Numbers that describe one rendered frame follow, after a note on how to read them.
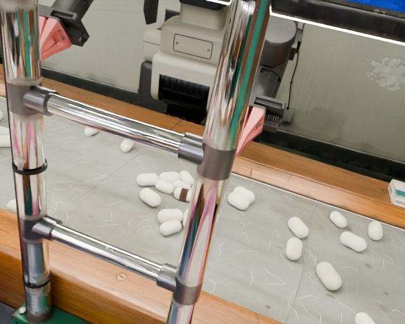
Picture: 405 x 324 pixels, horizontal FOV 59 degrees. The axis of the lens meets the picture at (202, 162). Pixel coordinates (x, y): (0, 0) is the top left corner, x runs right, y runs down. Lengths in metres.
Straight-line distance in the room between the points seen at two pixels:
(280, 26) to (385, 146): 2.22
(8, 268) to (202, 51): 0.85
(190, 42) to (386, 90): 1.74
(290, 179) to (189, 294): 0.41
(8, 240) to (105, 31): 2.48
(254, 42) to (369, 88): 2.42
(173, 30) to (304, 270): 0.83
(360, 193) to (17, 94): 0.57
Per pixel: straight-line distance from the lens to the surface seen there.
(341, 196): 0.68
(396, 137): 2.75
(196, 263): 0.27
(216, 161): 0.22
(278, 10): 0.33
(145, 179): 0.57
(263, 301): 0.45
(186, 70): 1.11
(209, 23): 1.14
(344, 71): 2.56
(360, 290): 0.53
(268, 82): 0.62
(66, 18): 0.77
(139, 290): 0.40
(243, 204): 0.56
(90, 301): 0.41
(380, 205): 0.69
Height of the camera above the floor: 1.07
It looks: 29 degrees down
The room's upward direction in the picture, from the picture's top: 12 degrees clockwise
